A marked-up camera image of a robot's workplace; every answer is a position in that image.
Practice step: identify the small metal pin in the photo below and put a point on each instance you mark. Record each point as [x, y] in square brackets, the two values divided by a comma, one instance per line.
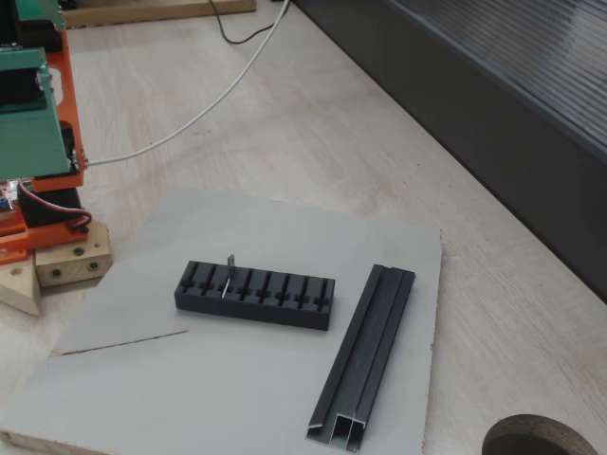
[231, 265]

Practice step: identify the red controller board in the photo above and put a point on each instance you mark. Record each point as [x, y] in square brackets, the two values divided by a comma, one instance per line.
[7, 196]

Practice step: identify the light wooden wedge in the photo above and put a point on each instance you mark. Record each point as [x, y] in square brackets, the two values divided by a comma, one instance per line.
[19, 289]

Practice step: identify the black aluminium profile rail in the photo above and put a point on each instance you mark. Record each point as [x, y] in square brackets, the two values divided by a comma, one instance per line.
[374, 332]

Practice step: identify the grey board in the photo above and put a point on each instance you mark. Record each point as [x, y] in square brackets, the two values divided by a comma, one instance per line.
[213, 388]

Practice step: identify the wooden mounting block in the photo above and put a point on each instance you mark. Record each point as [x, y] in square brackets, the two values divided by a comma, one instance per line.
[71, 265]

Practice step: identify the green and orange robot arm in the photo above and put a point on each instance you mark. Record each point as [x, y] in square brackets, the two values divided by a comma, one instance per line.
[28, 137]

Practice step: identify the black slotted holder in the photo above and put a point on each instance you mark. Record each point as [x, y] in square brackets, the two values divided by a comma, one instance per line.
[256, 310]

